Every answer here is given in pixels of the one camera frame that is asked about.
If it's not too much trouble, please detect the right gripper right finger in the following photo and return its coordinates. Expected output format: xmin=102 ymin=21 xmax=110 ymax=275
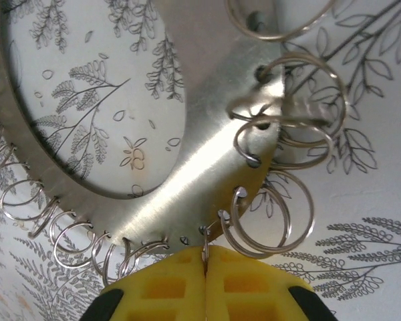
xmin=205 ymin=245 xmax=337 ymax=321

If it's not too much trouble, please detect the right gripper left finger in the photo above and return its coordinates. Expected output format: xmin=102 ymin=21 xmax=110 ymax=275
xmin=82 ymin=246 xmax=207 ymax=321

